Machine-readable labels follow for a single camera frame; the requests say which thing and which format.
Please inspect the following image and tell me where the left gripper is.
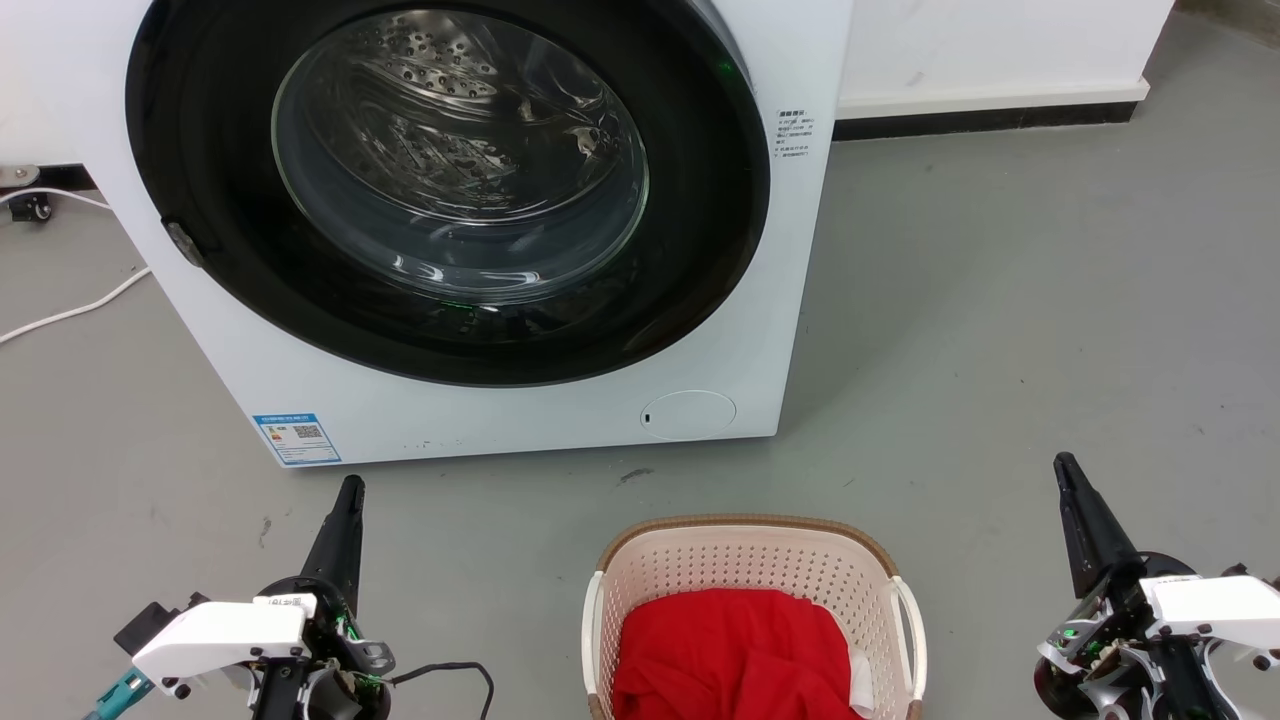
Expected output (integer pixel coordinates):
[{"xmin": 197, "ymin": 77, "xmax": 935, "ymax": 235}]
[{"xmin": 250, "ymin": 476, "xmax": 397, "ymax": 720}]

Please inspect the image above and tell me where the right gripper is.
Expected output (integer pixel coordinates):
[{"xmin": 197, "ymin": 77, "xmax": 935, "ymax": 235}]
[{"xmin": 1033, "ymin": 453, "xmax": 1241, "ymax": 720}]

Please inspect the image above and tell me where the cream perforated laundry basket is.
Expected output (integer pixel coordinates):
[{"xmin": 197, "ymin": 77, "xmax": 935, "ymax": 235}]
[{"xmin": 582, "ymin": 514, "xmax": 929, "ymax": 720}]

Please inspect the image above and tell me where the blue energy label sticker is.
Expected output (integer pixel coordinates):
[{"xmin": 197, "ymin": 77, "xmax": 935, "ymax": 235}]
[{"xmin": 252, "ymin": 412, "xmax": 343, "ymax": 467}]

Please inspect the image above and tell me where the white front-load washing machine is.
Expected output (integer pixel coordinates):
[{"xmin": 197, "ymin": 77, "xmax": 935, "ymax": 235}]
[{"xmin": 75, "ymin": 0, "xmax": 857, "ymax": 469}]

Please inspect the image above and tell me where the white cloth piece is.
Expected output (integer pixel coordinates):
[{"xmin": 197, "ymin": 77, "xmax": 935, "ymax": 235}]
[{"xmin": 847, "ymin": 645, "xmax": 880, "ymax": 719}]

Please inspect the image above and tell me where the round white filter cover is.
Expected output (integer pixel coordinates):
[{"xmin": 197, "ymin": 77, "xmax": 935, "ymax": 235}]
[{"xmin": 640, "ymin": 390, "xmax": 738, "ymax": 442}]

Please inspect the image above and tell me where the red garment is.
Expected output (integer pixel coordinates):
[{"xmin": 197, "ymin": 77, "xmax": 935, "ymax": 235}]
[{"xmin": 611, "ymin": 587, "xmax": 867, "ymax": 720}]

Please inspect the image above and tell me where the black baseboard strip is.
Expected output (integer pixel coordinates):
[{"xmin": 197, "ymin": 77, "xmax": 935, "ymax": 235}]
[{"xmin": 832, "ymin": 100, "xmax": 1142, "ymax": 142}]

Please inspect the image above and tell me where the black round washer door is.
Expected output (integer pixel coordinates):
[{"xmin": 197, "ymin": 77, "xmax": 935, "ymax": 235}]
[{"xmin": 125, "ymin": 0, "xmax": 772, "ymax": 389}]

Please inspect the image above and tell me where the white text label sticker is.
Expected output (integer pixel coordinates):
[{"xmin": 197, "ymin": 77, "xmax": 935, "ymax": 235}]
[{"xmin": 775, "ymin": 108, "xmax": 814, "ymax": 161}]

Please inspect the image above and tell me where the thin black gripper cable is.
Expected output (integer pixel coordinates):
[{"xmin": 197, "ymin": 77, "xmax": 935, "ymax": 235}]
[{"xmin": 386, "ymin": 661, "xmax": 497, "ymax": 720}]

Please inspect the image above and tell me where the teal cable connector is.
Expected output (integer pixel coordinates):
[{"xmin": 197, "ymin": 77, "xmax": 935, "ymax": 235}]
[{"xmin": 84, "ymin": 668, "xmax": 157, "ymax": 720}]

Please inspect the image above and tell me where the white power cable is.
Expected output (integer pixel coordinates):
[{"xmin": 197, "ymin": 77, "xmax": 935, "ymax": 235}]
[{"xmin": 0, "ymin": 264, "xmax": 153, "ymax": 347}]

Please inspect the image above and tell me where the thin white cable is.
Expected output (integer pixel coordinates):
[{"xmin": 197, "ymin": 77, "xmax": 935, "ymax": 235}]
[{"xmin": 0, "ymin": 186, "xmax": 113, "ymax": 213}]

